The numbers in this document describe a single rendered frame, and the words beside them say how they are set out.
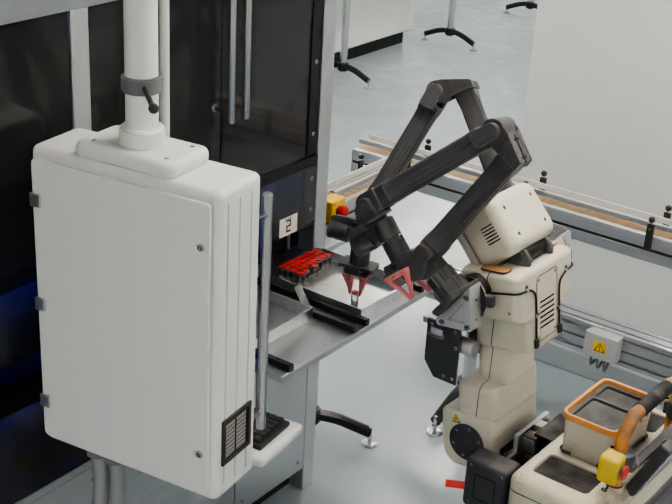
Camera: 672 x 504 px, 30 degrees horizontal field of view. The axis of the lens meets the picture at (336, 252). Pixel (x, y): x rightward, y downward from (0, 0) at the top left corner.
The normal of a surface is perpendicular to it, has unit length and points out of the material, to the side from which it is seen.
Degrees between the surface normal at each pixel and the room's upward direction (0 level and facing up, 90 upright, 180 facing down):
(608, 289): 90
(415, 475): 0
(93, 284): 90
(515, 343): 90
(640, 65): 90
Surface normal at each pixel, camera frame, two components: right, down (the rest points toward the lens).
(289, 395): 0.81, 0.28
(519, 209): 0.61, -0.39
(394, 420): 0.05, -0.91
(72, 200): -0.48, 0.34
